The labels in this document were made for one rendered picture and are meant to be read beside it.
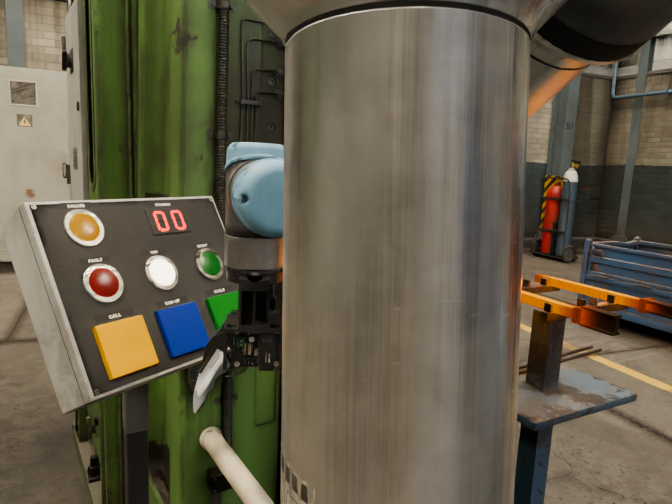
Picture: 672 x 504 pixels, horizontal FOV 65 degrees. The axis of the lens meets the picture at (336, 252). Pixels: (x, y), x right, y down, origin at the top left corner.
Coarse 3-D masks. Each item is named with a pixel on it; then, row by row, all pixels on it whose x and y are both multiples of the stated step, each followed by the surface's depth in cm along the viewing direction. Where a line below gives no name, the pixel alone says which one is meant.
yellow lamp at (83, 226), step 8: (72, 216) 74; (80, 216) 75; (88, 216) 76; (72, 224) 73; (80, 224) 74; (88, 224) 75; (96, 224) 76; (72, 232) 73; (80, 232) 74; (88, 232) 75; (96, 232) 76; (88, 240) 74
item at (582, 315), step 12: (528, 300) 130; (540, 300) 127; (552, 300) 126; (564, 312) 121; (576, 312) 117; (588, 312) 116; (600, 312) 113; (612, 312) 113; (588, 324) 116; (600, 324) 114; (612, 324) 111
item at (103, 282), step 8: (96, 272) 73; (104, 272) 74; (112, 272) 75; (96, 280) 73; (104, 280) 74; (112, 280) 75; (96, 288) 72; (104, 288) 73; (112, 288) 74; (104, 296) 73
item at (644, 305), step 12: (540, 276) 156; (552, 276) 156; (564, 288) 149; (576, 288) 146; (588, 288) 142; (600, 288) 142; (624, 300) 134; (636, 300) 131; (648, 300) 129; (648, 312) 128; (660, 312) 127
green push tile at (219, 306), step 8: (216, 296) 88; (224, 296) 89; (232, 296) 91; (208, 304) 86; (216, 304) 87; (224, 304) 88; (232, 304) 90; (216, 312) 86; (224, 312) 88; (216, 320) 86; (224, 320) 87; (216, 328) 86
